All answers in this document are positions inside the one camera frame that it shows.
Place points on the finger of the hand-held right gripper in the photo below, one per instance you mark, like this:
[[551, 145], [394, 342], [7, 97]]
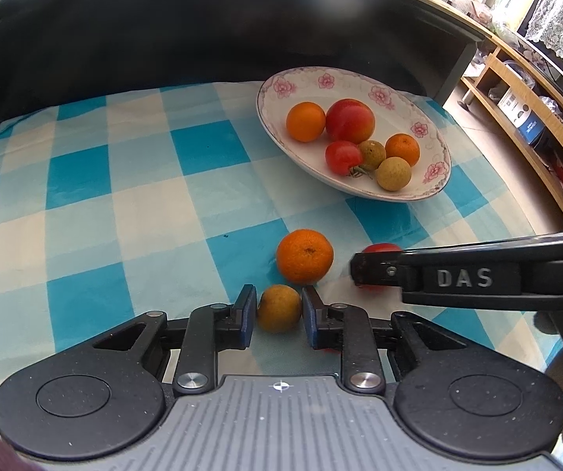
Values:
[[374, 267]]

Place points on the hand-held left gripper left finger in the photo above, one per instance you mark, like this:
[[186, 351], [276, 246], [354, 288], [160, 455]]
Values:
[[248, 314]]

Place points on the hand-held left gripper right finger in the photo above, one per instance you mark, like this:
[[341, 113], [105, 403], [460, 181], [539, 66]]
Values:
[[309, 316]]

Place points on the small brown-green fruit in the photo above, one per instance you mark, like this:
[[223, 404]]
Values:
[[393, 173], [279, 309], [372, 154]]

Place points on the orange tangerine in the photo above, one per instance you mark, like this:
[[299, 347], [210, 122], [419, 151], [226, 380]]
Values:
[[305, 256], [306, 121], [402, 149]]

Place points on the small red tomato with stem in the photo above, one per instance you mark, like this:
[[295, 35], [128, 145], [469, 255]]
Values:
[[344, 157]]

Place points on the large red tomato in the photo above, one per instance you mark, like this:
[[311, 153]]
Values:
[[350, 121]]

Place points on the white floral bowl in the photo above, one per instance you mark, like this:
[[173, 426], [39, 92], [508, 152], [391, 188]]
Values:
[[281, 108]]

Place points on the blue box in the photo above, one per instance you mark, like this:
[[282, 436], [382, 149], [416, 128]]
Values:
[[532, 130]]

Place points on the blue white checked tablecloth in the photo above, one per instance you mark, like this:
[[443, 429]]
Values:
[[139, 206]]

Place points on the white box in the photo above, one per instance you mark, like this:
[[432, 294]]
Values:
[[511, 102]]

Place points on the wooden media shelf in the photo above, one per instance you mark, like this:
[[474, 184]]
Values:
[[490, 71]]

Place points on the dark coffee table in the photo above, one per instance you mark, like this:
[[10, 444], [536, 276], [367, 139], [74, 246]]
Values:
[[213, 34]]

